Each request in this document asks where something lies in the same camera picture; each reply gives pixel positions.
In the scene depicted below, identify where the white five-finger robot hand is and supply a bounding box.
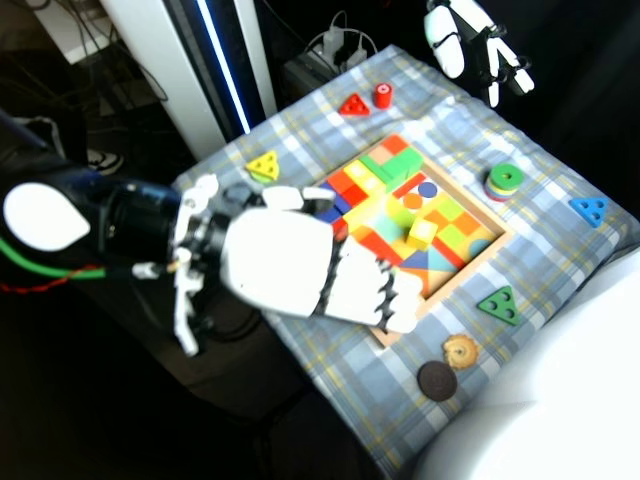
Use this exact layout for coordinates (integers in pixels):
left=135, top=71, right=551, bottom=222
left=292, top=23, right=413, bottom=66
left=219, top=185, right=427, bottom=335
left=423, top=0, right=536, bottom=109

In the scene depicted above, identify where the yellow triangle block with holes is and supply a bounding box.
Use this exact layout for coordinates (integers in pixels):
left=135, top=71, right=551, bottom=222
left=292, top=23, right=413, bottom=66
left=244, top=150, right=281, bottom=182

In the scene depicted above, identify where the red triangle block with holes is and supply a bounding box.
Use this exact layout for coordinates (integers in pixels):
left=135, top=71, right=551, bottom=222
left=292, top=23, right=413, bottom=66
left=339, top=93, right=373, bottom=118

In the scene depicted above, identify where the blue triangle block with holes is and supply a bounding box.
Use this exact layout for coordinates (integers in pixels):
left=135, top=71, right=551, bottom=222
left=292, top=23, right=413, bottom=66
left=569, top=196, right=611, bottom=230

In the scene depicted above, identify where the green triangle block with holes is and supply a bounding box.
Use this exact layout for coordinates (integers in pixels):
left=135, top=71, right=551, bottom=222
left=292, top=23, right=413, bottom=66
left=477, top=285, right=522, bottom=324

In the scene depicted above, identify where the white power strip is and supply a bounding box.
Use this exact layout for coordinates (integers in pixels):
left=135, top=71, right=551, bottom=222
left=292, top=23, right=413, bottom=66
left=305, top=29, right=381, bottom=77

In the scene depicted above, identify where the white charger plug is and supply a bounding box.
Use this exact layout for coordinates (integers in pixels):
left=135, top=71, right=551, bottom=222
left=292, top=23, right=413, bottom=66
left=322, top=29, right=347, bottom=59

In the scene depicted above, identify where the blue plaid cloth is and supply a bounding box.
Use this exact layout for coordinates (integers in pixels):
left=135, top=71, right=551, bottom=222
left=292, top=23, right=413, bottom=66
left=172, top=44, right=634, bottom=479

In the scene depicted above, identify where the stack of coloured rings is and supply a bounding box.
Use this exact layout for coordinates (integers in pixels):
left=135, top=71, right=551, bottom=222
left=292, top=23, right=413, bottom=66
left=482, top=163, right=524, bottom=203

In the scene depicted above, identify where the wooden puzzle tray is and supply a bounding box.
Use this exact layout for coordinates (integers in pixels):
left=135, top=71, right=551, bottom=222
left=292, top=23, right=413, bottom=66
left=312, top=132, right=514, bottom=349

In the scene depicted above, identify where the dark chocolate round cookie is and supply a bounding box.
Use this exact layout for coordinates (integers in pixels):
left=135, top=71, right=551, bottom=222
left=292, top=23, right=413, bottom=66
left=416, top=360, right=459, bottom=402

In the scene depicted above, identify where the tan flower-shaped cookie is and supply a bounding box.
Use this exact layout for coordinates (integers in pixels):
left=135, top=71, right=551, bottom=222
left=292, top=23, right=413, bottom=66
left=441, top=333, right=482, bottom=373

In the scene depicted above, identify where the white column with blue light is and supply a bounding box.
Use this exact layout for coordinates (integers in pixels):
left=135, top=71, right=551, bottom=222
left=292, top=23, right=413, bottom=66
left=99, top=0, right=279, bottom=162

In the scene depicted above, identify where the green cable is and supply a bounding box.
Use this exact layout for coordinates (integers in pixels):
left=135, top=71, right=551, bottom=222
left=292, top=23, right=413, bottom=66
left=0, top=238, right=107, bottom=279

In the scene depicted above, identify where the red twisted wire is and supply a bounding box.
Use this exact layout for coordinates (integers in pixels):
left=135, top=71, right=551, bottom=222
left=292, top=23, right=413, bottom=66
left=0, top=265, right=102, bottom=297

